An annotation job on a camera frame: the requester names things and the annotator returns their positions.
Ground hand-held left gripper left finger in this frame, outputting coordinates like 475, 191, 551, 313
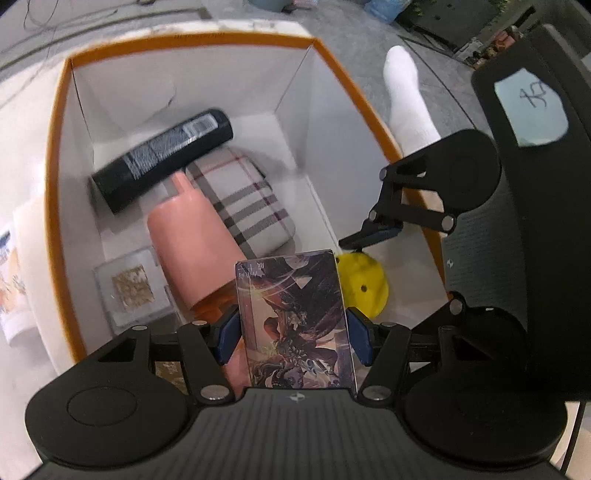
95, 308, 244, 405

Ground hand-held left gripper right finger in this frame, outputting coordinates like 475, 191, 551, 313
346, 305, 492, 403

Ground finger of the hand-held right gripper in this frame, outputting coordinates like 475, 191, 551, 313
409, 298, 467, 335
339, 145, 459, 250

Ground illustrated art card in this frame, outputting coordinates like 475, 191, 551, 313
235, 248, 361, 394

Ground pink plastic bottle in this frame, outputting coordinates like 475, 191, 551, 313
147, 173, 252, 400

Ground clear acrylic cube gold flakes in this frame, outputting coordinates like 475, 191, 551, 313
92, 247, 178, 334

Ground plaid glasses case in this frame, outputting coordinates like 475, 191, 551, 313
185, 148, 297, 259

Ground black tube bottle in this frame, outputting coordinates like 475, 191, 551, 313
90, 107, 233, 215

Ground orange storage box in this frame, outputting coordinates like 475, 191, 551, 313
44, 34, 448, 366

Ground yellow round plastic object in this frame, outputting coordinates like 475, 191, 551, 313
335, 251, 390, 319

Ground person's white-socked foot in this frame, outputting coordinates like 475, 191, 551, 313
383, 45, 445, 160

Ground black floor mat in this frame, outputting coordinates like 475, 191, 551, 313
406, 0, 497, 52

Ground blue plastic bag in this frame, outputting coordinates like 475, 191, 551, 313
367, 0, 414, 23

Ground illustrated booklet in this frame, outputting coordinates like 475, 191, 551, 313
0, 222, 35, 344

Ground grey-green pot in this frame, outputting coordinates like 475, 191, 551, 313
248, 0, 298, 14

